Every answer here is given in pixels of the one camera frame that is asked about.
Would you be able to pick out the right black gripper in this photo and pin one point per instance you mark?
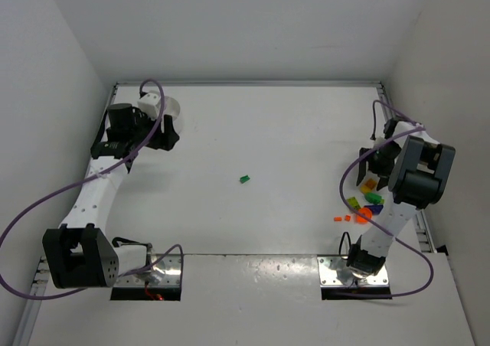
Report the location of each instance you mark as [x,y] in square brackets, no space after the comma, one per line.
[372,156]

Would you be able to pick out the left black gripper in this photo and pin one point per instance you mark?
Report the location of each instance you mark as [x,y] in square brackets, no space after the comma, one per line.
[161,135]

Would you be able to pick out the yellow lego brick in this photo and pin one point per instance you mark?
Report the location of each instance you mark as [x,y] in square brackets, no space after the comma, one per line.
[368,186]

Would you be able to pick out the lime green lego brick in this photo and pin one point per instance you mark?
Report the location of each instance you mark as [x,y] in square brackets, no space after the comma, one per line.
[353,203]

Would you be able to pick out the small green lego piece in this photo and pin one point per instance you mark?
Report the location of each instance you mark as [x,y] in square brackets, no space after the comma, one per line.
[244,179]

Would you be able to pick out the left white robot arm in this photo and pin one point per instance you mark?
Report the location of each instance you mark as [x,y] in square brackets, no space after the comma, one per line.
[78,253]

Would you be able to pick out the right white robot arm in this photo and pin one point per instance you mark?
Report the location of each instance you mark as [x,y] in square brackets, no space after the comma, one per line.
[415,169]

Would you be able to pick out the dark green lego brick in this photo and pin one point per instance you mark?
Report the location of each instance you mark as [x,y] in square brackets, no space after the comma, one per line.
[373,198]

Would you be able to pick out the white divided round container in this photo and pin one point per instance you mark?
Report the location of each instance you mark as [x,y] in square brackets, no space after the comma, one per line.
[173,108]

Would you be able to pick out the blue lego brick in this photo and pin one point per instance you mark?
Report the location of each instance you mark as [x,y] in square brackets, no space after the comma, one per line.
[375,208]

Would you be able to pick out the orange round lego piece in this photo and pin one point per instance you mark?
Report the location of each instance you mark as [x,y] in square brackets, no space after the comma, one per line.
[363,215]

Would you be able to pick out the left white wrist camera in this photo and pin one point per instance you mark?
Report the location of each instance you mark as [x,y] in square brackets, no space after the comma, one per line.
[150,104]

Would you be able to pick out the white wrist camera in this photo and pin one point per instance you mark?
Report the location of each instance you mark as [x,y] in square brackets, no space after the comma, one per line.
[377,141]
[150,104]

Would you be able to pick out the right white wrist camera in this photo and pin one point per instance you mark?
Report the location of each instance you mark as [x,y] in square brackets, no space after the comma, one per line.
[377,141]

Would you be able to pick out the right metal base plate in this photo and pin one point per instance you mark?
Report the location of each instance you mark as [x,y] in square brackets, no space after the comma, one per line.
[334,274]

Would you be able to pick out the metal base plate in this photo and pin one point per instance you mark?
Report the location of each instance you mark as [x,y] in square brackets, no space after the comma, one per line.
[334,274]
[166,274]

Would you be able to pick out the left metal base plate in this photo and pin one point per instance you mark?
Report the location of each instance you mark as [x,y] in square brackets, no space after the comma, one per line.
[166,274]

